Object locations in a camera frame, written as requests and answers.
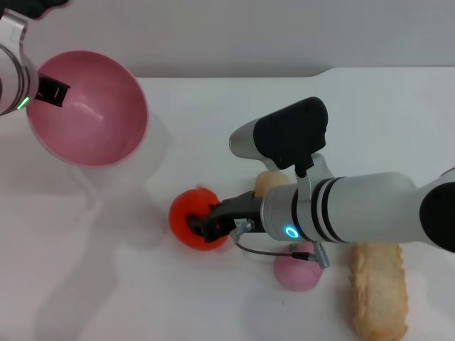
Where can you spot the pink plastic bowl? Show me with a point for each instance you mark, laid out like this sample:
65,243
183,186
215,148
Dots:
96,117

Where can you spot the golden toy pastry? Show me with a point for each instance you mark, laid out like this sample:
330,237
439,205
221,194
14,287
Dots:
378,295

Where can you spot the pink toy peach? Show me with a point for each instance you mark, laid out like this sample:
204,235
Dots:
298,273

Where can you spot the orange toy fruit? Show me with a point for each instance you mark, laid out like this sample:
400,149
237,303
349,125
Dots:
185,206

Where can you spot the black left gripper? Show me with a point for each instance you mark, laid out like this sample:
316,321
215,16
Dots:
39,89

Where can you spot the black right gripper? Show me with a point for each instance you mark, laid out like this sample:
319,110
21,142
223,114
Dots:
241,213

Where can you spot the black grey right wrist camera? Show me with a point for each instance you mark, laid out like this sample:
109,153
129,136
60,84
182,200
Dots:
284,135

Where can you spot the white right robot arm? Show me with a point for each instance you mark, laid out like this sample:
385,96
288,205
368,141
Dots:
362,209

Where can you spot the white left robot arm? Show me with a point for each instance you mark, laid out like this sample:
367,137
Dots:
14,71

